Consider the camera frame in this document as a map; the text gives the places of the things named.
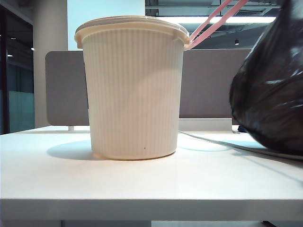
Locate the white ribbed trash can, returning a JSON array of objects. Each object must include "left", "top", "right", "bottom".
[{"left": 75, "top": 15, "right": 191, "bottom": 161}]

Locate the black garbage bag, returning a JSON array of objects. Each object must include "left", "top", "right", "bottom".
[{"left": 229, "top": 0, "right": 303, "bottom": 156}]

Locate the brown desk partition panel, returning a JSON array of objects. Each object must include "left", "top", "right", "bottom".
[{"left": 179, "top": 48, "right": 258, "bottom": 119}]

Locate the grey rounded desk partition panel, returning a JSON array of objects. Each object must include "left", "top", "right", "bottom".
[{"left": 45, "top": 51, "right": 89, "bottom": 126}]

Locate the white power cable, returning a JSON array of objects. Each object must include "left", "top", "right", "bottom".
[{"left": 178, "top": 130, "right": 303, "bottom": 161}]

